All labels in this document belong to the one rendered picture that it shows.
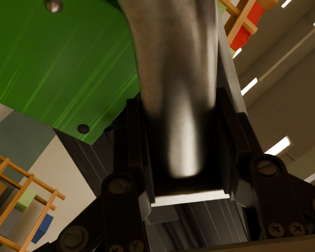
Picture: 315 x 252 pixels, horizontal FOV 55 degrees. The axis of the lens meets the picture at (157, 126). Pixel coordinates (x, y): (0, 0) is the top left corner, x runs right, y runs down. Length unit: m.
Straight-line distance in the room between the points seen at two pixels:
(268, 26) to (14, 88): 9.49
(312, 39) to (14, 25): 7.69
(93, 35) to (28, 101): 0.08
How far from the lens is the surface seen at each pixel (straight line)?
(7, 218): 6.28
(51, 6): 0.21
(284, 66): 7.83
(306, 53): 7.88
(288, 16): 9.74
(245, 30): 3.73
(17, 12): 0.22
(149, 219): 0.29
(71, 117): 0.25
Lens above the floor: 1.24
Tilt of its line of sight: 14 degrees up
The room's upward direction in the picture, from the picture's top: 127 degrees clockwise
